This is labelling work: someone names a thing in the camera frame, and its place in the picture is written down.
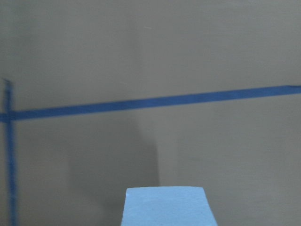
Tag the light blue foam block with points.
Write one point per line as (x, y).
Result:
(167, 206)

